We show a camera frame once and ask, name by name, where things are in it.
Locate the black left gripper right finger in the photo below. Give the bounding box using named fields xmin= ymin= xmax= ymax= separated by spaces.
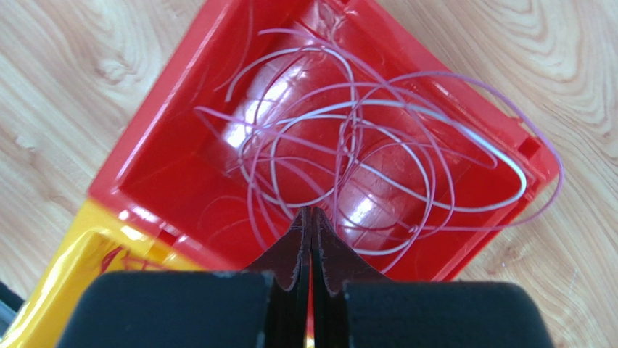
xmin=311 ymin=208 xmax=553 ymax=347

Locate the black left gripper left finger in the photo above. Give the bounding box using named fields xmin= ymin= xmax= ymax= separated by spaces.
xmin=57 ymin=207 xmax=311 ymax=347

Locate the pink cable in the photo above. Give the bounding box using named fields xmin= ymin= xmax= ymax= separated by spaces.
xmin=193 ymin=26 xmax=565 ymax=273

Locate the yellow plastic bin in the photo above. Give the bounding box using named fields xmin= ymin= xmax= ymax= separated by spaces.
xmin=1 ymin=201 xmax=201 ymax=347

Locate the red plastic bin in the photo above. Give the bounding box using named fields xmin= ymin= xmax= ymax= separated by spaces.
xmin=89 ymin=1 xmax=564 ymax=281

